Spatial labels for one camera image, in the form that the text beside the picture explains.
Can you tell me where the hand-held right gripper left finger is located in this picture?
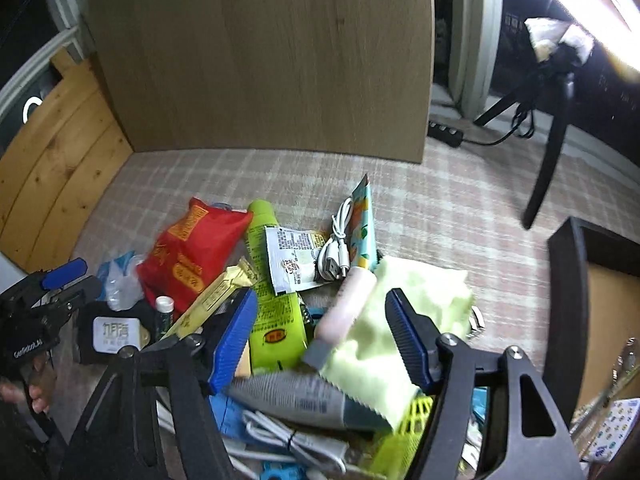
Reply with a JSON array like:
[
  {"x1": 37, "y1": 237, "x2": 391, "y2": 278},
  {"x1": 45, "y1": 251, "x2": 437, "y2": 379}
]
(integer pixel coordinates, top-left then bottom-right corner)
[{"x1": 65, "y1": 287, "x2": 259, "y2": 480}]

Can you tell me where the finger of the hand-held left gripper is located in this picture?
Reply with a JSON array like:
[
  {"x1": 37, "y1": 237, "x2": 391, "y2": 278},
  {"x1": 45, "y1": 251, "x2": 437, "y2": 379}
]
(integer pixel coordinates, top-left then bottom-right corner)
[
  {"x1": 47, "y1": 275, "x2": 104, "y2": 313},
  {"x1": 40, "y1": 258, "x2": 89, "y2": 291}
]

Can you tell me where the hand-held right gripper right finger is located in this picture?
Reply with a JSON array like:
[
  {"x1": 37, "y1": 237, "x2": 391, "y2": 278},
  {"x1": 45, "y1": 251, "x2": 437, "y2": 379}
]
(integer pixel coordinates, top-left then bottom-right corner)
[{"x1": 384, "y1": 287, "x2": 586, "y2": 480}]

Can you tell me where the yellow stick packet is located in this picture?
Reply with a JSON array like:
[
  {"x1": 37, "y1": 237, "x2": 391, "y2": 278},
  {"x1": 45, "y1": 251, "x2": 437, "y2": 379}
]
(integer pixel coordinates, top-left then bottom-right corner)
[{"x1": 160, "y1": 257, "x2": 266, "y2": 343}]

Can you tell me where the light green cloth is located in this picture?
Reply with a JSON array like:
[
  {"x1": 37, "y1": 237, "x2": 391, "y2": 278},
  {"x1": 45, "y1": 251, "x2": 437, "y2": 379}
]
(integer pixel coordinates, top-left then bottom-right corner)
[{"x1": 320, "y1": 255, "x2": 476, "y2": 436}]

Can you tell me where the pink tube with grey cap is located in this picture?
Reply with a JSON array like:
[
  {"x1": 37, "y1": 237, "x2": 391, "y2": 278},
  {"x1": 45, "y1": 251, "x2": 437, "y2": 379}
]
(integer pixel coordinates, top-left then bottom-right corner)
[{"x1": 302, "y1": 266, "x2": 378, "y2": 368}]

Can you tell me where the black container with cardboard bottom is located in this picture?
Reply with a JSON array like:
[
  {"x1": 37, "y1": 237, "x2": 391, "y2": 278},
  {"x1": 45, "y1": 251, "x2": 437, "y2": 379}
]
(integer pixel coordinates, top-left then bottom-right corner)
[{"x1": 542, "y1": 216, "x2": 640, "y2": 461}]

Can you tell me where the white printed box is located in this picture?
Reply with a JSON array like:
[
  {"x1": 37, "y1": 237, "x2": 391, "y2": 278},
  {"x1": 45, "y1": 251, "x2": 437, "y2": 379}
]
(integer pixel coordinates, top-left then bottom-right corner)
[{"x1": 582, "y1": 397, "x2": 640, "y2": 461}]

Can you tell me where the person's left hand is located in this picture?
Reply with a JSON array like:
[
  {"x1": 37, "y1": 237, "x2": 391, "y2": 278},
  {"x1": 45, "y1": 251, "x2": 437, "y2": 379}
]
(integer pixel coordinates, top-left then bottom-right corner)
[{"x1": 0, "y1": 380, "x2": 51, "y2": 416}]

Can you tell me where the clear plastic bag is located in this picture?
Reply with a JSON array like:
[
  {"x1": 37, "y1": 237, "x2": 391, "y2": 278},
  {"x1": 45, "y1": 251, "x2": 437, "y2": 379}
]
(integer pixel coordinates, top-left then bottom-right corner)
[{"x1": 95, "y1": 251, "x2": 148, "y2": 311}]

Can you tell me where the black box with white label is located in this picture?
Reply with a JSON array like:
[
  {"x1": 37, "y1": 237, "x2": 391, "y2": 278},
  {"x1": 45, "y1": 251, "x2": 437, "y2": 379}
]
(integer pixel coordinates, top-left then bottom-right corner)
[{"x1": 77, "y1": 300, "x2": 158, "y2": 366}]

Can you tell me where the small green bottle white cap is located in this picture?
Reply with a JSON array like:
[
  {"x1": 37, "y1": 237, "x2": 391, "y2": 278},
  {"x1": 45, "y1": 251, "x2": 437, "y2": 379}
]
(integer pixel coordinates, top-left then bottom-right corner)
[{"x1": 154, "y1": 296, "x2": 174, "y2": 343}]

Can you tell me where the light blue card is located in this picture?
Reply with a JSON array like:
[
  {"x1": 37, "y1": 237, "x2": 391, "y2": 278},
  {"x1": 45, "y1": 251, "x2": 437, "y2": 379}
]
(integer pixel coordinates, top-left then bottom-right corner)
[{"x1": 210, "y1": 392, "x2": 251, "y2": 441}]

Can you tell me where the red snack bag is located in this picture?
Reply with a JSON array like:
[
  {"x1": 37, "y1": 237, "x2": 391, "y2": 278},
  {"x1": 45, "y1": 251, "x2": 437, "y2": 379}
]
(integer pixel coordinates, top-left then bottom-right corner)
[{"x1": 136, "y1": 197, "x2": 255, "y2": 313}]

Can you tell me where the pine wood panel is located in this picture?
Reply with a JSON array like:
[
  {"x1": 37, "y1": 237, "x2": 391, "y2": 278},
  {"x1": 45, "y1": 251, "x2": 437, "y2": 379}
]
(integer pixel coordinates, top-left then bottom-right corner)
[{"x1": 0, "y1": 52, "x2": 133, "y2": 273}]

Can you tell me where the grey squeeze tube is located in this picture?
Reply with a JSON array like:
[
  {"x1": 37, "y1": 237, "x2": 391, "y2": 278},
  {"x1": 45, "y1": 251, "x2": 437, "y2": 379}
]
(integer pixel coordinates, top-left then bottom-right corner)
[{"x1": 227, "y1": 372, "x2": 391, "y2": 433}]

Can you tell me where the white sachet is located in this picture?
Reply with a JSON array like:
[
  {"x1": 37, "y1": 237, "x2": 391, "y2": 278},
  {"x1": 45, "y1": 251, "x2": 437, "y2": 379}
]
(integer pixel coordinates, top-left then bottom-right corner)
[{"x1": 264, "y1": 226, "x2": 331, "y2": 296}]

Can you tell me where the yellow-green mesh basket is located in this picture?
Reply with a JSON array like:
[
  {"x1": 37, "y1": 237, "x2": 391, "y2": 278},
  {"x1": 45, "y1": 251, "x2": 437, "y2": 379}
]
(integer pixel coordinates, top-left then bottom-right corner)
[{"x1": 367, "y1": 392, "x2": 436, "y2": 480}]

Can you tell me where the teal printed packet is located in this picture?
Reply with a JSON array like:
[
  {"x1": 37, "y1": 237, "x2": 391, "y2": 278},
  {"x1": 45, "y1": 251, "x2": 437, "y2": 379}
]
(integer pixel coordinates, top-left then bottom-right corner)
[{"x1": 345, "y1": 172, "x2": 378, "y2": 273}]

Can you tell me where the plaid blanket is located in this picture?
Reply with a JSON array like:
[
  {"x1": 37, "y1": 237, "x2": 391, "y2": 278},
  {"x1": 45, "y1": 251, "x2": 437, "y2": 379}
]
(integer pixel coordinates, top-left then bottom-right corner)
[{"x1": 70, "y1": 125, "x2": 640, "y2": 341}]

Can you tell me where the blue plastic tool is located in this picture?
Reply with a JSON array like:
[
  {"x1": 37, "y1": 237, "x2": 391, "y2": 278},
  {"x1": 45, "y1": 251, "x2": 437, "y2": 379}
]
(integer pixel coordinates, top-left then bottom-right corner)
[{"x1": 262, "y1": 462, "x2": 306, "y2": 480}]

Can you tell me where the black power strip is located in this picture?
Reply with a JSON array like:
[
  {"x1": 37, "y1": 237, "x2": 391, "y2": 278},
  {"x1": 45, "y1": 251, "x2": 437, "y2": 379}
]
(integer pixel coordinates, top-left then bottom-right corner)
[{"x1": 426, "y1": 120, "x2": 465, "y2": 148}]

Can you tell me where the black tripod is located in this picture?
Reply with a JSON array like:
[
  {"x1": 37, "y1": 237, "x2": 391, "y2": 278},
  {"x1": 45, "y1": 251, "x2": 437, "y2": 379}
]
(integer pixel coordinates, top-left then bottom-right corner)
[{"x1": 472, "y1": 45, "x2": 576, "y2": 231}]

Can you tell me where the light brown wooden board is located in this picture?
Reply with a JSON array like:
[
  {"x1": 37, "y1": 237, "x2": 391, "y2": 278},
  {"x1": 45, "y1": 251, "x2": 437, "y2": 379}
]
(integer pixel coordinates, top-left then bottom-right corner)
[{"x1": 85, "y1": 0, "x2": 435, "y2": 163}]

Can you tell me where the white tissue wad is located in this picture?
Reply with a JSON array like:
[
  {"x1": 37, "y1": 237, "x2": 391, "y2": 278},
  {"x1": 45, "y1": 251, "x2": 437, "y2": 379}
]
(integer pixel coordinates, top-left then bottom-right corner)
[{"x1": 524, "y1": 17, "x2": 596, "y2": 66}]

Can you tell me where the white USB cable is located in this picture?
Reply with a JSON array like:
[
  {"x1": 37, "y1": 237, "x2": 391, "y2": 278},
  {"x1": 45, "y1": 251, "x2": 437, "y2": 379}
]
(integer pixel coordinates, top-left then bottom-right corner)
[{"x1": 316, "y1": 197, "x2": 356, "y2": 281}]

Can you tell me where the white cable bundle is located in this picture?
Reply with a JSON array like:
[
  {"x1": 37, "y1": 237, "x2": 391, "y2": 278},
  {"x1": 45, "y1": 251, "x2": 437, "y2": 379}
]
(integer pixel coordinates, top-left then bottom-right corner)
[{"x1": 240, "y1": 407, "x2": 351, "y2": 473}]

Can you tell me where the grey window frame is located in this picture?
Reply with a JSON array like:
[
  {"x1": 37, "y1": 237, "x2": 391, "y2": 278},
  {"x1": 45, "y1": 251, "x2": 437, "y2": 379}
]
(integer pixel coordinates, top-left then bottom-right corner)
[{"x1": 447, "y1": 0, "x2": 503, "y2": 116}]

